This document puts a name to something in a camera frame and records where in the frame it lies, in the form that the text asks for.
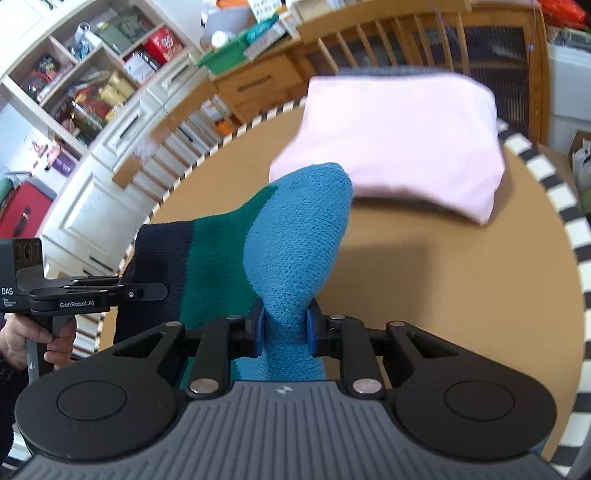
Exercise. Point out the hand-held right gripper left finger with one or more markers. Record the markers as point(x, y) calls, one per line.
point(258, 330)

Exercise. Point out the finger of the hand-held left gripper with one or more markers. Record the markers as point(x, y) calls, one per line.
point(92, 281)

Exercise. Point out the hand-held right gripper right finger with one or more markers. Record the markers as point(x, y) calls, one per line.
point(310, 330)

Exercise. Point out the colour block knit sweater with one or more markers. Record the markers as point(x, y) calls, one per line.
point(286, 240)

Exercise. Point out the person's left hand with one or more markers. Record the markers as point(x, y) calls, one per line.
point(62, 344)

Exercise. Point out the wooden spindle back chair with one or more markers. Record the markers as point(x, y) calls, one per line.
point(415, 37)
point(152, 152)

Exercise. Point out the pink folded cloth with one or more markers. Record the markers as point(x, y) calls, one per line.
point(397, 138)

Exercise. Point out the white and red box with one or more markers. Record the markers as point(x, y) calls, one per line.
point(138, 67)

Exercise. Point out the wooden sideboard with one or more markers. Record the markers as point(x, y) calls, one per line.
point(258, 87)

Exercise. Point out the red snack box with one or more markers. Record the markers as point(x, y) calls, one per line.
point(161, 44)

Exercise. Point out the green storage case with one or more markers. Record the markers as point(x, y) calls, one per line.
point(115, 32)

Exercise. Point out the green plastic tray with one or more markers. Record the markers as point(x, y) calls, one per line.
point(226, 55)

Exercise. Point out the grey folded cloth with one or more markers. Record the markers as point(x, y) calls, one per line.
point(392, 70)

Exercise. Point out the white wall cabinet unit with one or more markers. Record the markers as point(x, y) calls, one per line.
point(92, 184)

